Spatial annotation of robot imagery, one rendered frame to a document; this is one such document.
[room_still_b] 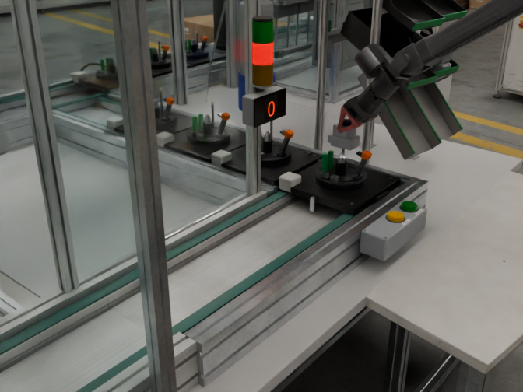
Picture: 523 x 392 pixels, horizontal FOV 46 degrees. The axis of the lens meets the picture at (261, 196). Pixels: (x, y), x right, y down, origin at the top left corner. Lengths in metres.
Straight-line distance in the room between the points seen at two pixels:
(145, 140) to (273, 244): 0.73
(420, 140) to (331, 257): 0.63
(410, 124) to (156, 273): 1.16
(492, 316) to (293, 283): 0.44
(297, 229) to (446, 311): 0.41
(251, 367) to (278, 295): 0.15
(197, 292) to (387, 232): 0.47
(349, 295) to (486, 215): 0.58
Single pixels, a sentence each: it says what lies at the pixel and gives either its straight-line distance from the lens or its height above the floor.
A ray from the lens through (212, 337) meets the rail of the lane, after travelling 1.13.
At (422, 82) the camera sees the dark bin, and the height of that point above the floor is 1.20.
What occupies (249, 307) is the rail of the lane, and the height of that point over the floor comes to 0.96.
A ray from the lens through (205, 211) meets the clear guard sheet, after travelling 1.51.
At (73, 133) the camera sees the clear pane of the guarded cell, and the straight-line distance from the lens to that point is 0.76.
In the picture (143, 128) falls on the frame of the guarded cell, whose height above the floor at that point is 1.40.
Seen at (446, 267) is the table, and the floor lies 0.86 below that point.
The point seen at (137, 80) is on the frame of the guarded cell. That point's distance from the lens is 0.79.
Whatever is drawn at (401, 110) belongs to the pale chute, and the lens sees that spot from 1.90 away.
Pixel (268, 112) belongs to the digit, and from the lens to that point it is 1.51.
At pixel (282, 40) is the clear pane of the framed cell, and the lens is 2.82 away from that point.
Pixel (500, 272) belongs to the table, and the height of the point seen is 0.86.
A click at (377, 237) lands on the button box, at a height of 0.96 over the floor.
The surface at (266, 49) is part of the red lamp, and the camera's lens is 1.47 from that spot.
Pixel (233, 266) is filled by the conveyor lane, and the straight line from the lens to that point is 1.40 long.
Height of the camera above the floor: 1.67
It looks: 26 degrees down
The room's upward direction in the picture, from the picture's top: straight up
